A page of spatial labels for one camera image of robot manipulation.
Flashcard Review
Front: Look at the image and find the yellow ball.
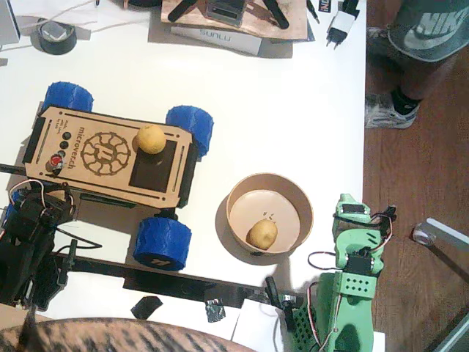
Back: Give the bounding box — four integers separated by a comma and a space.
136, 124, 166, 154
245, 219, 278, 250

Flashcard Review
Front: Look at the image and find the tan paper bowl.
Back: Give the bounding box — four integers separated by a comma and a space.
225, 172, 315, 254

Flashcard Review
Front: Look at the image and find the black clamp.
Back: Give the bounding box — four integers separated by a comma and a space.
58, 238, 78, 287
265, 276, 298, 333

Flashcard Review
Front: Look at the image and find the wooden-topped rover chassis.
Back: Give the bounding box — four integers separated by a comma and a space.
22, 105, 199, 210

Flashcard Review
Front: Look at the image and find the white paper sheet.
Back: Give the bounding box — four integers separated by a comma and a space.
230, 298, 294, 352

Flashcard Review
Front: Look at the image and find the black tape piece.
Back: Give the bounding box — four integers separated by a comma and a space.
130, 295, 163, 320

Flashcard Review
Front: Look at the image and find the grey metal bar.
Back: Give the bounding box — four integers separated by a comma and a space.
424, 311, 469, 352

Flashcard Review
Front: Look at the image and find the person's head brown hair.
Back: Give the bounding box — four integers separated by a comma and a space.
0, 317, 257, 352

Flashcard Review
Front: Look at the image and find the crumpled foil scrap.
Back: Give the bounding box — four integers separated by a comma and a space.
204, 298, 226, 323

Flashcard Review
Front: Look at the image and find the black tape roll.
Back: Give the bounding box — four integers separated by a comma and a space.
31, 21, 78, 56

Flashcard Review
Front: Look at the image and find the clear plastic cube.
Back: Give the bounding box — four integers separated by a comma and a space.
42, 22, 69, 42

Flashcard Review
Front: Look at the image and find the white black power adapter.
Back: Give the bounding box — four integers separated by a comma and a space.
325, 10, 357, 51

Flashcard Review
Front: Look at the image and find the grey white box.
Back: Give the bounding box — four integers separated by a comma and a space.
0, 0, 21, 47

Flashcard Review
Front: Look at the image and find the person in grey Nike shorts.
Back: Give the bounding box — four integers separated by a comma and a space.
364, 0, 469, 130

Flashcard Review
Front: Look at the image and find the black pen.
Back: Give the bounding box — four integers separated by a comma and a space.
306, 0, 320, 25

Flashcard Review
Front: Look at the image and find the black plug adapter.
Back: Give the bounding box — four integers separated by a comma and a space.
342, 0, 362, 18

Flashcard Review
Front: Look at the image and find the black tripod leg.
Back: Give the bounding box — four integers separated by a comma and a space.
263, 0, 290, 29
167, 0, 201, 22

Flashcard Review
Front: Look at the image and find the wooden board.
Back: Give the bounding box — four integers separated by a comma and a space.
160, 0, 308, 40

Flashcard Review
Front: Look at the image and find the white Sunlu box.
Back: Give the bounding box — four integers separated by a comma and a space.
170, 24, 263, 56

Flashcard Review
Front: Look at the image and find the grey black electronic device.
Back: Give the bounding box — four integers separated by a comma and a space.
204, 0, 247, 27

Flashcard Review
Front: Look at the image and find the black thin cable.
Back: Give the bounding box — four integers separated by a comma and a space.
53, 224, 104, 253

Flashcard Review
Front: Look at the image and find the short black metal rail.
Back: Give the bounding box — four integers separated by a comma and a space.
0, 163, 29, 176

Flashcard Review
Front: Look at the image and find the grey metal frame leg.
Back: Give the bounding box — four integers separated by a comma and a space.
410, 216, 469, 287

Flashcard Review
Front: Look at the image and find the long black metal rail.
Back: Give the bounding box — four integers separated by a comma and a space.
43, 252, 305, 309

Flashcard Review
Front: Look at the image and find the white cable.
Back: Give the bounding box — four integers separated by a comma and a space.
14, 0, 152, 34

